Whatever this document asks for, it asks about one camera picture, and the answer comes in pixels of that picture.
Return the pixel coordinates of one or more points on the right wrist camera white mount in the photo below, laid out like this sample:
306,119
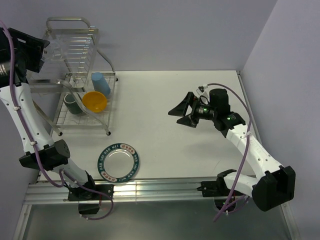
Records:
202,91

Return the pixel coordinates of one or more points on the aluminium table edge rail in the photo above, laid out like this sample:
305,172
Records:
139,190

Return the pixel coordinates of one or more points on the clear glass cup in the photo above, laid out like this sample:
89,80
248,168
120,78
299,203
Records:
57,50

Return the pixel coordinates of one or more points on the white plate green rim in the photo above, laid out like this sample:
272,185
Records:
118,163

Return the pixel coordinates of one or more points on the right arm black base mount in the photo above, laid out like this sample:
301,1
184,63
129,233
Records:
214,189

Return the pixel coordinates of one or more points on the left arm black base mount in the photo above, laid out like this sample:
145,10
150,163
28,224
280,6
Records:
88,210

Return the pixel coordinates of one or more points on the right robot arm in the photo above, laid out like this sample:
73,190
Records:
259,176

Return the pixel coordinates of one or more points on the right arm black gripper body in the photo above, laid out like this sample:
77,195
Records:
202,111

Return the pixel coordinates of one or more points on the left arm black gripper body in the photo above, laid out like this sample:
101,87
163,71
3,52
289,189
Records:
29,53

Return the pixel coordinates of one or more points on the blue plastic cup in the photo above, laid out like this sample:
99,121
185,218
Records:
100,84

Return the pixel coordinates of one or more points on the dark grey mug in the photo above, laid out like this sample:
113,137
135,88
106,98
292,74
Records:
72,105

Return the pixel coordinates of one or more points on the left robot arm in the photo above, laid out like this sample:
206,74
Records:
41,152

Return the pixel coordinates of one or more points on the metal dish rack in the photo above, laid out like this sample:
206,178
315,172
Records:
73,75

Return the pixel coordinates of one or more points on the yellow plastic bowl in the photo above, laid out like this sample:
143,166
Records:
95,101

